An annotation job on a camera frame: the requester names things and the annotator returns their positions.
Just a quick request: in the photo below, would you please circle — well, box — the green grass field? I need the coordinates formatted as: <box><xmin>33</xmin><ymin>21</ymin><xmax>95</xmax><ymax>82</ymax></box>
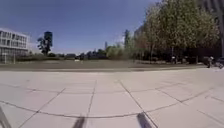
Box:
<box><xmin>0</xmin><ymin>58</ymin><xmax>208</xmax><ymax>72</ymax></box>

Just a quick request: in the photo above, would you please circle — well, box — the row of distant trees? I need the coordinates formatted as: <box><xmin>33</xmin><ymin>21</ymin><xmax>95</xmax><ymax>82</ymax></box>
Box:
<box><xmin>49</xmin><ymin>48</ymin><xmax>108</xmax><ymax>61</ymax></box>

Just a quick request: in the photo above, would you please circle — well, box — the pale concrete slab pavement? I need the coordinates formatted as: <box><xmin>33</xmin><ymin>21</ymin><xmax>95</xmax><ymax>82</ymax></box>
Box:
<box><xmin>0</xmin><ymin>66</ymin><xmax>224</xmax><ymax>128</ymax></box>

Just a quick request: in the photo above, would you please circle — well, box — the robot's own part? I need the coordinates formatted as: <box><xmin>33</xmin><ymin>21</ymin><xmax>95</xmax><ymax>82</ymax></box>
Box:
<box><xmin>73</xmin><ymin>116</ymin><xmax>87</xmax><ymax>128</ymax></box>
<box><xmin>137</xmin><ymin>112</ymin><xmax>153</xmax><ymax>128</ymax></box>

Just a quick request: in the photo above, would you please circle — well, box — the dark tall tower building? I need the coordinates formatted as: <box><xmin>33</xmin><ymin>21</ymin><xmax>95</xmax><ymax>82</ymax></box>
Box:
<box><xmin>43</xmin><ymin>31</ymin><xmax>54</xmax><ymax>54</ymax></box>

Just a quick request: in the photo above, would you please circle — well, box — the row of leafy trees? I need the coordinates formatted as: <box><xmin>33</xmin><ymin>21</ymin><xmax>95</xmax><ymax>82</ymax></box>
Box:
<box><xmin>105</xmin><ymin>0</ymin><xmax>224</xmax><ymax>64</ymax></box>

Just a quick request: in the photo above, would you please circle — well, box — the dark tree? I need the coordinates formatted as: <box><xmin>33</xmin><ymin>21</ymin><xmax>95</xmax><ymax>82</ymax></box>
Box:
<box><xmin>36</xmin><ymin>36</ymin><xmax>51</xmax><ymax>56</ymax></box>

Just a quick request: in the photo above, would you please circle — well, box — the person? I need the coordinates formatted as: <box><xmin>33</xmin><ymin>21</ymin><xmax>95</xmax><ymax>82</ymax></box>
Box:
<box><xmin>206</xmin><ymin>55</ymin><xmax>215</xmax><ymax>69</ymax></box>

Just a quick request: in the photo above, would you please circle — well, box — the white multi-storey building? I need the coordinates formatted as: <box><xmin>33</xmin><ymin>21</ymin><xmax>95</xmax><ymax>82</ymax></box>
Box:
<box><xmin>0</xmin><ymin>27</ymin><xmax>30</xmax><ymax>58</ymax></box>

